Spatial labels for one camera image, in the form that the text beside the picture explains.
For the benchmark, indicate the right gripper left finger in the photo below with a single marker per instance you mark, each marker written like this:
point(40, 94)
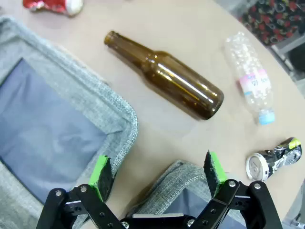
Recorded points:
point(95, 207)

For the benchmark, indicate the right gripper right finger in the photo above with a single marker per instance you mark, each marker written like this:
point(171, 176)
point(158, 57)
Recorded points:
point(238, 205)

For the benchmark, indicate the crushed red soda can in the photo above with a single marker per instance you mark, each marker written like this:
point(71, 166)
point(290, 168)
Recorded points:
point(47, 6)

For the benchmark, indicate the crushed black white can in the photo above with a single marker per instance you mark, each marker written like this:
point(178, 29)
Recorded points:
point(269, 163)

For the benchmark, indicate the grey fabric basket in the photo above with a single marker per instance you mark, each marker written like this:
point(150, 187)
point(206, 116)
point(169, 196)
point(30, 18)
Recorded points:
point(171, 183)
point(71, 78)

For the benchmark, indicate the clear plastic bottle blue cap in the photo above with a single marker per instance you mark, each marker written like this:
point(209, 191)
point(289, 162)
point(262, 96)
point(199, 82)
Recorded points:
point(250, 71)

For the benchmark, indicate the brown glass beer bottle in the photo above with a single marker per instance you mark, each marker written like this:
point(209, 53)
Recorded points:
point(171, 78)

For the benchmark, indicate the black red floral fabric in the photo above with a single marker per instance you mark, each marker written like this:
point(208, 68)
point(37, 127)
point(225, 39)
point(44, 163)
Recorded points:
point(269, 21)

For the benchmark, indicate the grey chair frame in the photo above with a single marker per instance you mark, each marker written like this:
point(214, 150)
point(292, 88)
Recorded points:
point(290, 47)

